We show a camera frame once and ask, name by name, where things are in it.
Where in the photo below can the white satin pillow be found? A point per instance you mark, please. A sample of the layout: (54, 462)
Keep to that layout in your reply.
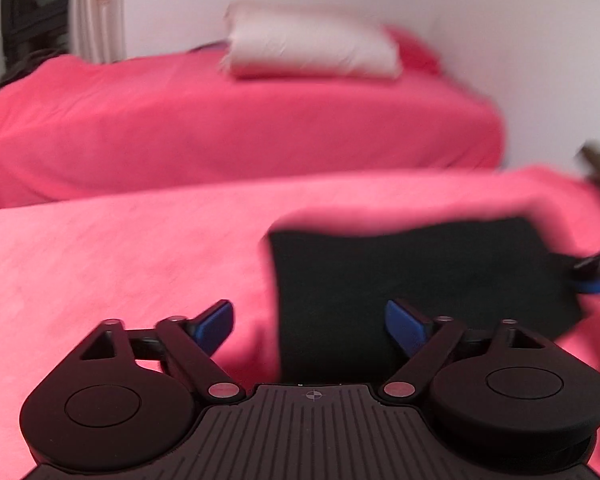
(310, 42)

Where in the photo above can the white pleated curtain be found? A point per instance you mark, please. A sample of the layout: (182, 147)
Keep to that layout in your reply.
(97, 10)

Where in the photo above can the pink fleece blanket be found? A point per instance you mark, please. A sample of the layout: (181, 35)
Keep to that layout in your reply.
(105, 260)

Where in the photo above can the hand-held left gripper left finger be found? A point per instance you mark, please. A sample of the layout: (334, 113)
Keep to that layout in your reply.
(214, 327)

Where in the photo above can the folded coral blanket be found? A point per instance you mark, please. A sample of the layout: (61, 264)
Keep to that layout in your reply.
(417, 50)

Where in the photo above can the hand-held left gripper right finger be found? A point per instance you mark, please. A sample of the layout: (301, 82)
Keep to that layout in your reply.
(405, 327)

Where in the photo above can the pink-covered bed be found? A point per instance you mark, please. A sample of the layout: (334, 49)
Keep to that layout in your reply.
(180, 125)

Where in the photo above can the dark wooden furniture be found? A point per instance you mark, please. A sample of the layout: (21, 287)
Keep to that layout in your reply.
(30, 20)

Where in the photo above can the black pants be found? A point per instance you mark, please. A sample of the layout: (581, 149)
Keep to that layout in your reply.
(380, 270)

